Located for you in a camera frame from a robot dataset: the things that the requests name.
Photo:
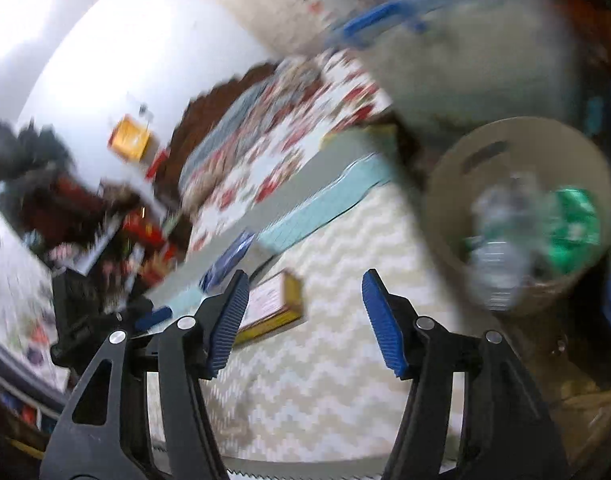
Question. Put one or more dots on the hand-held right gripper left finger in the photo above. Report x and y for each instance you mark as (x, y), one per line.
(230, 320)

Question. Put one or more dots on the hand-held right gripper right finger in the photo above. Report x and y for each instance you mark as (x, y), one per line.
(383, 320)

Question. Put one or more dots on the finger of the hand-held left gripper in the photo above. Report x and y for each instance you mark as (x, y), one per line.
(154, 318)

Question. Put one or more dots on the yellow box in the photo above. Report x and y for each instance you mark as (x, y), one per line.
(273, 305)

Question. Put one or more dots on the blue packet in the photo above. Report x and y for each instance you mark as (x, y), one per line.
(230, 260)

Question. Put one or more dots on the clear plastic bottle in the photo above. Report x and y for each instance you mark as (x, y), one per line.
(505, 240)

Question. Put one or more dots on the beige waste bin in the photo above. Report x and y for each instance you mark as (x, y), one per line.
(450, 185)

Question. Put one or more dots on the green printed crinkled bag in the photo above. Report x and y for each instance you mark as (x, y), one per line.
(575, 230)

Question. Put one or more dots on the white floral cloth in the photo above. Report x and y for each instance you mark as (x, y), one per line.
(15, 285)

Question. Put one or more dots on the beige zigzag patterned mat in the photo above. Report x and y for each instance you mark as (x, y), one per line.
(325, 270)

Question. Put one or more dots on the red gift box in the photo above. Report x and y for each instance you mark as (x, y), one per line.
(143, 227)

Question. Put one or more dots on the red floral bed sheet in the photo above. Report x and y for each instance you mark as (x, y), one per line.
(295, 160)

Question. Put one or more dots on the floral patchwork quilt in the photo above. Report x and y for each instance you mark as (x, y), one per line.
(235, 130)

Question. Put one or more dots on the carved wooden headboard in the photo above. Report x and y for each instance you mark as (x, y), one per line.
(195, 120)

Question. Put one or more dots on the clear storage box blue lid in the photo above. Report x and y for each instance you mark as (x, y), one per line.
(475, 60)

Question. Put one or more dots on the grey wall shelf unit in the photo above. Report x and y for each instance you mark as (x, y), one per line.
(105, 240)

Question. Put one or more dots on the red and yellow wall calendar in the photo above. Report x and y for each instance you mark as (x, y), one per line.
(130, 137)

